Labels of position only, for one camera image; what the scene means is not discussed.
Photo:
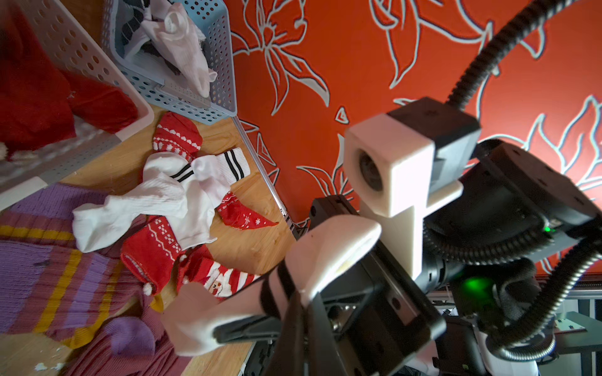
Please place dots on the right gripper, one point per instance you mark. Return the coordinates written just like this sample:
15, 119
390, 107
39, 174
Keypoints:
498, 262

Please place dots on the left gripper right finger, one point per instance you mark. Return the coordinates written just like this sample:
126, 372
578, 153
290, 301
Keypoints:
323, 357

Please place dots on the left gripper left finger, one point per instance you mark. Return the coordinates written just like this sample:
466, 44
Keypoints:
289, 354

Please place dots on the white sock black stripes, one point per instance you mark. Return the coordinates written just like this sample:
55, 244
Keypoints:
310, 265

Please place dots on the red christmas sock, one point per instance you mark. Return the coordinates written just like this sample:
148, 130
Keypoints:
34, 107

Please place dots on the white black grip sock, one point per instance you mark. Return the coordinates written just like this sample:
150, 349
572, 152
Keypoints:
132, 35

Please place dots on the plain white ankle sock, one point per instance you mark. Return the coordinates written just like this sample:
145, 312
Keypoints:
176, 37

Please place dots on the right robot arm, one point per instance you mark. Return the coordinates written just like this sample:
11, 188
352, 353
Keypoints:
471, 249

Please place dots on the blue plastic basket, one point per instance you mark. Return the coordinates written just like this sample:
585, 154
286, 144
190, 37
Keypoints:
156, 79

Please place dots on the white plastic basket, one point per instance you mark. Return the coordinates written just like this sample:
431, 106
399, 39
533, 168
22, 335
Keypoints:
69, 46

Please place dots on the red white striped santa sock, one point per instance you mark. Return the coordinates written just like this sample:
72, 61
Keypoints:
200, 267

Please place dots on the red snowflake sock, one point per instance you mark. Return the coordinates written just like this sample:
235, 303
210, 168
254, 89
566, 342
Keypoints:
234, 214

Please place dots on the purple ribbed sock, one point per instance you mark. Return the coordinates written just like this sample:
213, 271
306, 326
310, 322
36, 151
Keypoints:
131, 345

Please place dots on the white black striped crew sock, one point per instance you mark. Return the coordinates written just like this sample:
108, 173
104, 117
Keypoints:
186, 193

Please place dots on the purple yellow striped sock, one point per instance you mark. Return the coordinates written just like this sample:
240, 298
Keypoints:
47, 285

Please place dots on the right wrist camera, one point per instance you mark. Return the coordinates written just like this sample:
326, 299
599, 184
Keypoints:
405, 165

